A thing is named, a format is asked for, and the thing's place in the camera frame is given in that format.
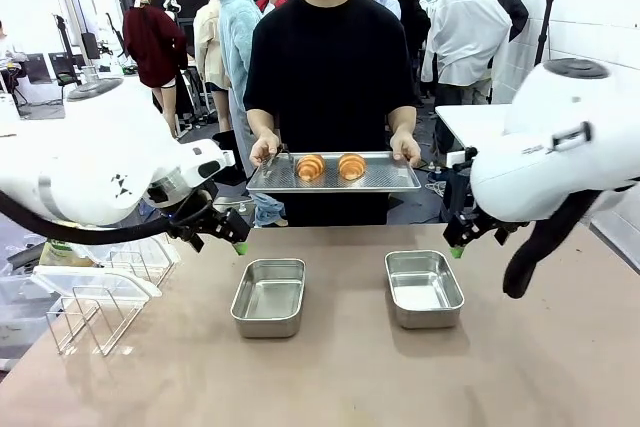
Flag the person's right hand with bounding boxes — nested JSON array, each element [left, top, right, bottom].
[[249, 132, 283, 169]]

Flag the white side table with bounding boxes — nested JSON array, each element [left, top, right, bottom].
[[434, 103, 515, 154]]

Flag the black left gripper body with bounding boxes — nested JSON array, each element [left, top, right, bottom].
[[166, 191, 224, 241]]

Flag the person's right forearm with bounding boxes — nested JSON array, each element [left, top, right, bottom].
[[246, 107, 279, 141]]

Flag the rectangular steel container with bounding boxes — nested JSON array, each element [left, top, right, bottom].
[[229, 257, 307, 339], [384, 249, 466, 331]]

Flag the mannequin in light blue sweater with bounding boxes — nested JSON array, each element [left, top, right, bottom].
[[217, 0, 263, 179]]

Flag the golden croissant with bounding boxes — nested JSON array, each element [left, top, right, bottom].
[[337, 152, 367, 181], [295, 153, 327, 183]]

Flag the person's black T-shirt torso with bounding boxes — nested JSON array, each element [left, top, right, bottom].
[[242, 0, 418, 227]]

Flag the mannequin in white shirt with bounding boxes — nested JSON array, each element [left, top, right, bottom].
[[421, 0, 514, 104]]

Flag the clear plastic storage bin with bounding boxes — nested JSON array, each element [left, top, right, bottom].
[[0, 270, 64, 359]]

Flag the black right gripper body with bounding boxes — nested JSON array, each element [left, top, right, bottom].
[[455, 210, 497, 243]]

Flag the mannequin in dark red sweater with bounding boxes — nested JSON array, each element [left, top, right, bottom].
[[121, 0, 190, 139]]

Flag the black office chair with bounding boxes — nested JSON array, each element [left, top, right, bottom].
[[48, 51, 77, 88]]

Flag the person's left forearm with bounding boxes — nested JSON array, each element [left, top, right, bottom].
[[387, 106, 418, 136]]

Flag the clear plastic container lid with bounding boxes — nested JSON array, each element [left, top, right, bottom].
[[73, 237, 182, 276], [29, 265, 164, 309]]

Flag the person's left hand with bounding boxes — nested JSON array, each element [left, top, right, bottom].
[[389, 129, 424, 169]]

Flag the bystander in black clothes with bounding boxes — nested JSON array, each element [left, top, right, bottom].
[[398, 0, 433, 101]]

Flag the black right arm cable sleeve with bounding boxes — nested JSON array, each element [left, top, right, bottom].
[[501, 185, 617, 300]]

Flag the green and white bag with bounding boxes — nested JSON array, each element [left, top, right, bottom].
[[38, 240, 94, 269]]

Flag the black tripod stand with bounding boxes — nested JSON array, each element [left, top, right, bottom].
[[535, 0, 559, 67]]

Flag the mannequin in beige jacket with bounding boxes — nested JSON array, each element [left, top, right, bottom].
[[193, 0, 232, 134]]

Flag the metal tongs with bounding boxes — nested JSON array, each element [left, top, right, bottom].
[[259, 144, 296, 179]]

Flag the steel baking tray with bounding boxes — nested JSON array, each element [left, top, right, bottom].
[[245, 150, 423, 195]]

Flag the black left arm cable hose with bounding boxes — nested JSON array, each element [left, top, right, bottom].
[[0, 190, 174, 247]]

